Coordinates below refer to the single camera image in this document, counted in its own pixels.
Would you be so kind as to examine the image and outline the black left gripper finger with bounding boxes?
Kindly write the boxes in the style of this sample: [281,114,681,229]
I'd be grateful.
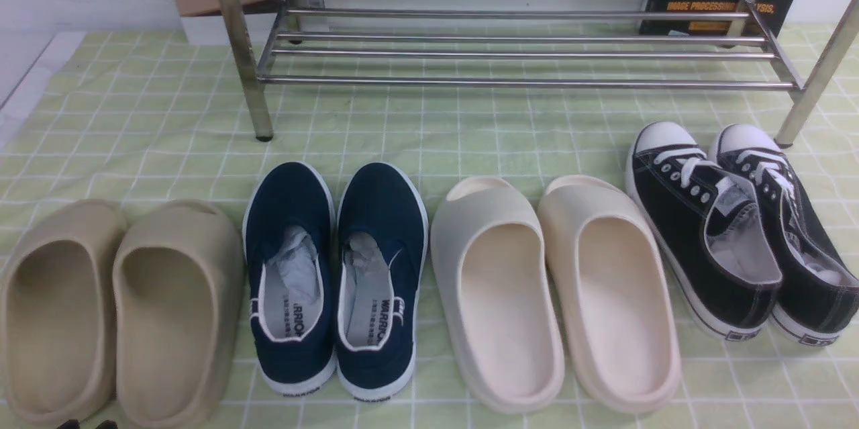
[56,420,81,429]
[95,420,119,429]

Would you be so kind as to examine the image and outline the black canvas sneaker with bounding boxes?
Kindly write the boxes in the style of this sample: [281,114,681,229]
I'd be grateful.
[625,121,782,341]
[711,124,858,347]

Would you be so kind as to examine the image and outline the navy slip-on shoe left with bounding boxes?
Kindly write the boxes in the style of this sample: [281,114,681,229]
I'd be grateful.
[242,162,336,397]

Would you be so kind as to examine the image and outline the navy slip-on shoe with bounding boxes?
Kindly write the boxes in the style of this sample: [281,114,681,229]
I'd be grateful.
[335,162,429,402]
[242,162,336,397]

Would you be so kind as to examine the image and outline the navy slip-on shoe right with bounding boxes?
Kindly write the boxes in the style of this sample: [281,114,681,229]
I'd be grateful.
[335,162,429,402]

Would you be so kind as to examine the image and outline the metal shoe rack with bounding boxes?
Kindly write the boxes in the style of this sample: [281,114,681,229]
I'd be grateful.
[218,0,857,147]

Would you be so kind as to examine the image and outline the tan slide slipper left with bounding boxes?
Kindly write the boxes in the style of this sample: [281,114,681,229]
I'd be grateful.
[2,199,128,427]

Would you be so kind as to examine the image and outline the tan slide slipper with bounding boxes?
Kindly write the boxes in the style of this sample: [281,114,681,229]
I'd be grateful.
[2,199,128,427]
[111,199,244,428]

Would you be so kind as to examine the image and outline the tan slide slipper right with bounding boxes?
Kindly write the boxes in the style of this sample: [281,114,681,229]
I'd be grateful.
[111,199,244,428]

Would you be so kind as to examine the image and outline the cream slide slipper left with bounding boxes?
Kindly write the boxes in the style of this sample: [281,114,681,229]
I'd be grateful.
[429,176,565,414]

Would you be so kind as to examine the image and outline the cream slide slipper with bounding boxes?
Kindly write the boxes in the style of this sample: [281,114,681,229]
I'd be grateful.
[429,176,565,414]
[537,175,682,414]

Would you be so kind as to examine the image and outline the cream slide slipper right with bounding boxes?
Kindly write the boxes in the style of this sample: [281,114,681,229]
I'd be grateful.
[537,175,682,414]

